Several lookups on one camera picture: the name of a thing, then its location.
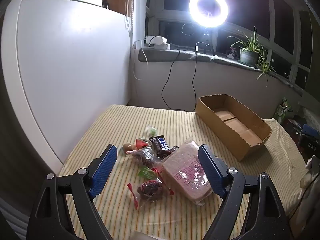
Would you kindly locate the brown chocolate bar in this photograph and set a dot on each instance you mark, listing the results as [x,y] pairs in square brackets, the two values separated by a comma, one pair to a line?
[160,143]

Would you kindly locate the red snack wrapper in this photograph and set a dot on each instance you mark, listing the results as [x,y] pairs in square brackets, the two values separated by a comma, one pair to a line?
[141,143]

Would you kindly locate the white charger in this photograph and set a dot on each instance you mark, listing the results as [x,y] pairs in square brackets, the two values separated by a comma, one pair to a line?
[156,40]

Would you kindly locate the person's right hand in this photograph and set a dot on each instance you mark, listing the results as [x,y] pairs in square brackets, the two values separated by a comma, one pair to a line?
[312,172]

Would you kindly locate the green candy packet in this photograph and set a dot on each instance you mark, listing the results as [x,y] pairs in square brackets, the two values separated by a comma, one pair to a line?
[146,173]

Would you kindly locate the potted spider plant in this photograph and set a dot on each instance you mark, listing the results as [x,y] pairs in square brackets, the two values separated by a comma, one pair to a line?
[247,56]

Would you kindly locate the white window frame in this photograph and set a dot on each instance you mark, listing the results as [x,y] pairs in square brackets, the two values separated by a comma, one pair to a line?
[270,15]

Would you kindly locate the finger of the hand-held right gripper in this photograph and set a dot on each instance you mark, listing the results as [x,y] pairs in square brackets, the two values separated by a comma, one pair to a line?
[311,130]

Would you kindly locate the white wardrobe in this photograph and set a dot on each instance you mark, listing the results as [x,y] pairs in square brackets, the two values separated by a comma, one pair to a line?
[75,67]

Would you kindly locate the striped blanket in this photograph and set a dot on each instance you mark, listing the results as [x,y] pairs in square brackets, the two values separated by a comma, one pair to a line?
[120,125]

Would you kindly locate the small figurine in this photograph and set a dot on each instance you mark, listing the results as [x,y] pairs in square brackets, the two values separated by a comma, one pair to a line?
[232,52]

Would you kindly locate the small green candy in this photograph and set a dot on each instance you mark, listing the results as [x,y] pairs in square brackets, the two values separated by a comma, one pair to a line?
[151,130]

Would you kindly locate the small brown chocolate packet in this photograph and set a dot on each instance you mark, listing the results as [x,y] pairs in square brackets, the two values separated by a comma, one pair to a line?
[172,150]

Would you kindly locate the brown cardboard box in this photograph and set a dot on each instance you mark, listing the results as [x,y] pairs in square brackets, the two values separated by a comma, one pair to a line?
[217,127]

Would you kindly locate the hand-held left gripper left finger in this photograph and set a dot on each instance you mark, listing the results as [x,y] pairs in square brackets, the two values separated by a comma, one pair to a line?
[105,170]

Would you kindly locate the clear red-trimmed date packet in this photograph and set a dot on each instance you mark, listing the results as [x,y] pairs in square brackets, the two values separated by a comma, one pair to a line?
[150,188]
[145,156]

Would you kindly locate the brown egg packet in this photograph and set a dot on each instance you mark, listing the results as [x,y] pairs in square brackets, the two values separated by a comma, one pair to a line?
[128,147]

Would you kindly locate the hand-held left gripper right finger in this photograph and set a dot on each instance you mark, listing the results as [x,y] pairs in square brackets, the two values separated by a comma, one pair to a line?
[210,170]

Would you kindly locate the sliced bread packet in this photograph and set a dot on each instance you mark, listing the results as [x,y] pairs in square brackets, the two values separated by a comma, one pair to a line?
[182,170]

